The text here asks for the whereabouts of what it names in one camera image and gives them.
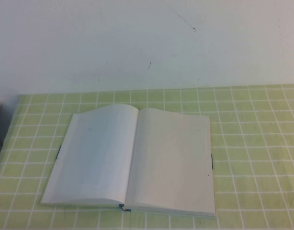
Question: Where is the green checked tablecloth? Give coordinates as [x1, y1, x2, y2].
[0, 83, 294, 230]

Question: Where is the white paper book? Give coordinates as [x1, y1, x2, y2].
[40, 103, 217, 218]

